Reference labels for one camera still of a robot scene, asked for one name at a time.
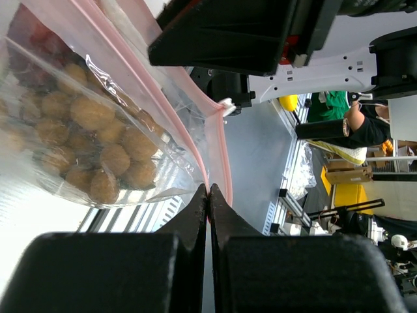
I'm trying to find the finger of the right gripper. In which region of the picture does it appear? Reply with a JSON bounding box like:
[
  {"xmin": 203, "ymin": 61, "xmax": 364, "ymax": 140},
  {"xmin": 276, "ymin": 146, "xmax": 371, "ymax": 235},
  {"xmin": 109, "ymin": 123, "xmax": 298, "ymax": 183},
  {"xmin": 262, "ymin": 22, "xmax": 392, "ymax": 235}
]
[
  {"xmin": 289, "ymin": 0, "xmax": 342, "ymax": 67},
  {"xmin": 148, "ymin": 0, "xmax": 296, "ymax": 76}
]

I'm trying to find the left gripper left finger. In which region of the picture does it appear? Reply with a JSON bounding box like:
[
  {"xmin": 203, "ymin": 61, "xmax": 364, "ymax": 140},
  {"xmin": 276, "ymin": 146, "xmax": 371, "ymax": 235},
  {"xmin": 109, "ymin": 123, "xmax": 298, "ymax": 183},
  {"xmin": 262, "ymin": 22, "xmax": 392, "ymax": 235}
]
[{"xmin": 1, "ymin": 186, "xmax": 208, "ymax": 312}]

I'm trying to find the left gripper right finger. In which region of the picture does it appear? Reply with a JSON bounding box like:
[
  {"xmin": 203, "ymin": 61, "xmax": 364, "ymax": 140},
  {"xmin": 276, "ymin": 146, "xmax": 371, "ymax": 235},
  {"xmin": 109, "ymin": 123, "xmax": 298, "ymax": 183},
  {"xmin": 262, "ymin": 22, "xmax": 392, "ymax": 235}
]
[{"xmin": 208, "ymin": 185, "xmax": 407, "ymax": 312}]

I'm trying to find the brown longan bunch toy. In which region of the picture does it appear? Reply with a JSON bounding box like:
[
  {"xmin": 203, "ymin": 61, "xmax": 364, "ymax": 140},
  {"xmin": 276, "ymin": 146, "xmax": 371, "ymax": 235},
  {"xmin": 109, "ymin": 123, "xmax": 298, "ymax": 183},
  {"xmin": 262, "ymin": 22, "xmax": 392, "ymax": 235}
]
[{"xmin": 1, "ymin": 62, "xmax": 164, "ymax": 207}]

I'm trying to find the clear pink zip top bag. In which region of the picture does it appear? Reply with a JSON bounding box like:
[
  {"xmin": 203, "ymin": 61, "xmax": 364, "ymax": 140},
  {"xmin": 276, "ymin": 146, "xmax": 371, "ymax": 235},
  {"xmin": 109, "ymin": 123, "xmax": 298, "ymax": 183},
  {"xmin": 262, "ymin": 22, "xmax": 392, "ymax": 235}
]
[{"xmin": 1, "ymin": 1, "xmax": 235, "ymax": 209}]

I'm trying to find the red brown meat slice toy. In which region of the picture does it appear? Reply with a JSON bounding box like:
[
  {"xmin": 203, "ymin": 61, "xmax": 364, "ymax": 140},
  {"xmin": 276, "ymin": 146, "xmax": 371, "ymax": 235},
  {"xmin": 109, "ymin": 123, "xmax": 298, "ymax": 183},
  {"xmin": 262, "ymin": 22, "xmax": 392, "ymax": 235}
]
[{"xmin": 7, "ymin": 4, "xmax": 77, "ymax": 89}]

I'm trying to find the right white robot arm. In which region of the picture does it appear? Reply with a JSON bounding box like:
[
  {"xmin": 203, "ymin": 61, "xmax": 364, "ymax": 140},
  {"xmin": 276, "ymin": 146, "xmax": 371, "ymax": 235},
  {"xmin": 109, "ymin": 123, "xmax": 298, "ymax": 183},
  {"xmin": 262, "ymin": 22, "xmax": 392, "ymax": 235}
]
[{"xmin": 148, "ymin": 1, "xmax": 416, "ymax": 103}]

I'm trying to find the person in black shirt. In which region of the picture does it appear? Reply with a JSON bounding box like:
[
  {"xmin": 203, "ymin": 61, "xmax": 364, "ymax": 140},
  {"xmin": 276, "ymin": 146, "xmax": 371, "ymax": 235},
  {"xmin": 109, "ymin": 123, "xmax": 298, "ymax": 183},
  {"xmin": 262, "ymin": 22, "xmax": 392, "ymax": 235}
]
[{"xmin": 307, "ymin": 91, "xmax": 392, "ymax": 165}]

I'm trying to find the yellow box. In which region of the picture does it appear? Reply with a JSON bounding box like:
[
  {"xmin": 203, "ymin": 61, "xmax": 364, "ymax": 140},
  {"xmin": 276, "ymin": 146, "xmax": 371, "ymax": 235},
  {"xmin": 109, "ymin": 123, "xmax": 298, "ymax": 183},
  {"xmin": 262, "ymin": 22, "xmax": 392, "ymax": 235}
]
[{"xmin": 322, "ymin": 166, "xmax": 367, "ymax": 207}]

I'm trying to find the cardboard box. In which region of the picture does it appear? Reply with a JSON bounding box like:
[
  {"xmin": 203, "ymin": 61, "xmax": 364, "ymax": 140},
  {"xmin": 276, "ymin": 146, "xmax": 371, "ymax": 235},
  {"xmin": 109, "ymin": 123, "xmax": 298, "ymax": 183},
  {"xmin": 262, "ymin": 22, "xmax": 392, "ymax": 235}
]
[{"xmin": 325, "ymin": 161, "xmax": 373, "ymax": 185}]

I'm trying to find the white slotted cable duct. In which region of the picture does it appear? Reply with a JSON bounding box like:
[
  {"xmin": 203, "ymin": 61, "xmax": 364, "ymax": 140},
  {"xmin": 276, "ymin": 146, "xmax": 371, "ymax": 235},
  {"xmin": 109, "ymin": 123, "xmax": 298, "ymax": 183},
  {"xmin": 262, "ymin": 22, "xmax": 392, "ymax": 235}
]
[{"xmin": 78, "ymin": 196, "xmax": 185, "ymax": 233}]

